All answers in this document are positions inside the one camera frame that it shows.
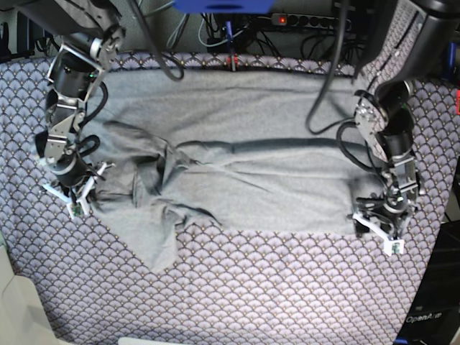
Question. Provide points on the white plastic bin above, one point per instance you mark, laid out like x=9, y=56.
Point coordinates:
x=23, y=319

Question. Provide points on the patterned fan-print tablecloth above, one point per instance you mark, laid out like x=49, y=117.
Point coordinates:
x=226, y=287

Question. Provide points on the light grey T-shirt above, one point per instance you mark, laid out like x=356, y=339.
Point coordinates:
x=231, y=148

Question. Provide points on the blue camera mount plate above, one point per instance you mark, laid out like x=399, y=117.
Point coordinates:
x=224, y=6

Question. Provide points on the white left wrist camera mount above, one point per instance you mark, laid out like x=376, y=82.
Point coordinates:
x=390, y=246

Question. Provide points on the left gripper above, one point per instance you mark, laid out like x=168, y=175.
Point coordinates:
x=392, y=215

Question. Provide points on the red table clamp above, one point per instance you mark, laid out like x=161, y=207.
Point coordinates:
x=233, y=62

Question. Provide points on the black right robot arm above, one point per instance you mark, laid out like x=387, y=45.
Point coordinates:
x=91, y=35

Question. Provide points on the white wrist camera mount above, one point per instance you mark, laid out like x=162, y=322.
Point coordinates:
x=76, y=201
x=390, y=246

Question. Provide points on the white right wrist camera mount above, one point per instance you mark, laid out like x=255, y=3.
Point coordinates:
x=76, y=201

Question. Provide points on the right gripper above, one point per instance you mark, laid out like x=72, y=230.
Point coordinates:
x=72, y=172

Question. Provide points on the black OpenArm box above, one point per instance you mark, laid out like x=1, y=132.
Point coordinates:
x=433, y=317

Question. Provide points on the white power strip red switch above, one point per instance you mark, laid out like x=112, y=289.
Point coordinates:
x=304, y=21

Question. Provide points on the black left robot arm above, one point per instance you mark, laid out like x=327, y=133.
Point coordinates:
x=404, y=40

